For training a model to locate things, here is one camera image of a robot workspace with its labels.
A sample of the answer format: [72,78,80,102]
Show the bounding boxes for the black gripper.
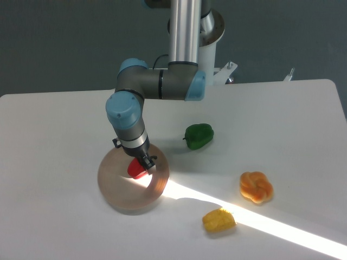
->
[112,138,158,170]

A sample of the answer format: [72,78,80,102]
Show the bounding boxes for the red toy pepper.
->
[127,158,150,179]

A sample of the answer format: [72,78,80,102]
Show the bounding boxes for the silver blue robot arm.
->
[106,0,225,170]

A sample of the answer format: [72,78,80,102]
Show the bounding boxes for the beige round plate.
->
[98,145,170,213]

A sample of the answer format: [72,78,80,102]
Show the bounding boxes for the green toy pepper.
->
[183,123,214,150]

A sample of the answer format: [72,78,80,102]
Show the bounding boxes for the yellow toy pepper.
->
[202,208,236,233]

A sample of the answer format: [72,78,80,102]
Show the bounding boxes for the orange knotted bread roll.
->
[239,172,274,204]

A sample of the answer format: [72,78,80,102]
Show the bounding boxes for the black cable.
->
[153,54,169,68]

